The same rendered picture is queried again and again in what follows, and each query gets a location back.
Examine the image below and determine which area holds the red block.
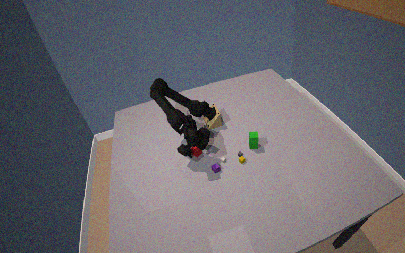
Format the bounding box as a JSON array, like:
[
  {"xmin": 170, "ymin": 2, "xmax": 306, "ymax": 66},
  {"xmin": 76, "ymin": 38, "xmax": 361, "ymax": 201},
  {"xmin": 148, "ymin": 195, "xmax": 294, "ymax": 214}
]
[{"xmin": 190, "ymin": 146, "xmax": 203, "ymax": 158}]

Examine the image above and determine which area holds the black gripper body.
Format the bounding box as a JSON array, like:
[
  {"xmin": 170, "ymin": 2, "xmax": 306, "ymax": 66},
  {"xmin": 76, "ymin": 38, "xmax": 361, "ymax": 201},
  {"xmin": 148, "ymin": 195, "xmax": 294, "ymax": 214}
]
[{"xmin": 177, "ymin": 127, "xmax": 210, "ymax": 157}]

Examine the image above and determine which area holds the purple cube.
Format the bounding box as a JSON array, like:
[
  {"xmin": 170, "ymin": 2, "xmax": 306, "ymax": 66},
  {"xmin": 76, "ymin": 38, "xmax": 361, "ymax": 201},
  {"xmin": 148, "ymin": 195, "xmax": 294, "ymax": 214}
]
[{"xmin": 211, "ymin": 163, "xmax": 221, "ymax": 173}]

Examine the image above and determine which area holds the green block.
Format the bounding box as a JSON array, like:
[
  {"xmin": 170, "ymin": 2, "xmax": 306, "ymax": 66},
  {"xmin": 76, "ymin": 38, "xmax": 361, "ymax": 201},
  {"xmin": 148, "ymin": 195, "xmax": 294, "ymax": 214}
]
[
  {"xmin": 249, "ymin": 132, "xmax": 259, "ymax": 144},
  {"xmin": 249, "ymin": 142, "xmax": 258, "ymax": 149}
]

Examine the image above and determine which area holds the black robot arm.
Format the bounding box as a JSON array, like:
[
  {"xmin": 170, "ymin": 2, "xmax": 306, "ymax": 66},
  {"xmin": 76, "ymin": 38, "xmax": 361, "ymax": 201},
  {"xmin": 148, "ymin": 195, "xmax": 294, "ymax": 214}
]
[{"xmin": 150, "ymin": 78, "xmax": 217, "ymax": 150}]

